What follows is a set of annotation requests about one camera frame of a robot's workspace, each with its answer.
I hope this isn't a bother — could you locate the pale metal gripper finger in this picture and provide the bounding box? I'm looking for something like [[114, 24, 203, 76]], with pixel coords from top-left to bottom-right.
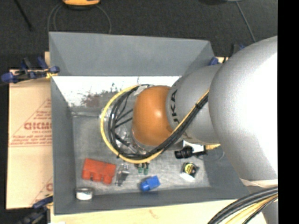
[[115, 164, 124, 187], [123, 163, 131, 180]]

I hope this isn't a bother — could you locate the red flat block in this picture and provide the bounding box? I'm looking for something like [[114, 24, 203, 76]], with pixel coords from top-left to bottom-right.
[[81, 158, 117, 185]]

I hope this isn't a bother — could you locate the blue toy block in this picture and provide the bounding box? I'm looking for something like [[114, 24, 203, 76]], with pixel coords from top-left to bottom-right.
[[139, 175, 161, 193]]

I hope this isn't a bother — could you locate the black and yellow tape measure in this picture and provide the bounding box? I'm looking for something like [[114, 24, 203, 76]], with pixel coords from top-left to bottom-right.
[[179, 161, 201, 183]]

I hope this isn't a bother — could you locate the grey metal bin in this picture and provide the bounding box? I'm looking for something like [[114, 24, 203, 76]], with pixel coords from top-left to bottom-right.
[[48, 31, 250, 215]]

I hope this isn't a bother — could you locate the brown cardboard board red print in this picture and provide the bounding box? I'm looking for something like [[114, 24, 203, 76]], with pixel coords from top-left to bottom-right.
[[5, 51, 54, 210]]

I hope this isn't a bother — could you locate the black cylinder on white bracket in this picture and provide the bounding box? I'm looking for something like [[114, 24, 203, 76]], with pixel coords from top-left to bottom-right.
[[174, 145, 209, 160]]

